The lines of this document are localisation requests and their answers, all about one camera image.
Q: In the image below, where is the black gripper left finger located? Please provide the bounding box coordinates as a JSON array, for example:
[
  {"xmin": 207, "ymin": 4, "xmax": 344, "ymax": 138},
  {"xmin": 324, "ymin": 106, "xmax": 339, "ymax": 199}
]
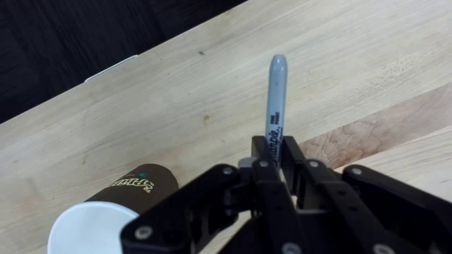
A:
[{"xmin": 119, "ymin": 136, "xmax": 308, "ymax": 254}]

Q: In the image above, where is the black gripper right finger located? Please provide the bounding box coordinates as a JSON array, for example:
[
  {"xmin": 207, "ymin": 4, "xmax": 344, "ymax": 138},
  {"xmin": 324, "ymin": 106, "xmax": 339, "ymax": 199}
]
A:
[{"xmin": 281, "ymin": 136, "xmax": 452, "ymax": 254}]

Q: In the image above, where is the white paper cup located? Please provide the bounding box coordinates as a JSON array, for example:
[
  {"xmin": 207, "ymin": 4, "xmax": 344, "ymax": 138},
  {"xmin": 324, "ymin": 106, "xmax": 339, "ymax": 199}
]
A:
[{"xmin": 47, "ymin": 162, "xmax": 181, "ymax": 254}]

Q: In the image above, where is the grey black permanent marker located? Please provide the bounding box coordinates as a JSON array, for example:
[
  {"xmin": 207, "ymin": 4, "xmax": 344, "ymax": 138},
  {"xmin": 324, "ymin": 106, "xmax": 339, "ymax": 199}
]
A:
[{"xmin": 263, "ymin": 52, "xmax": 290, "ymax": 165}]

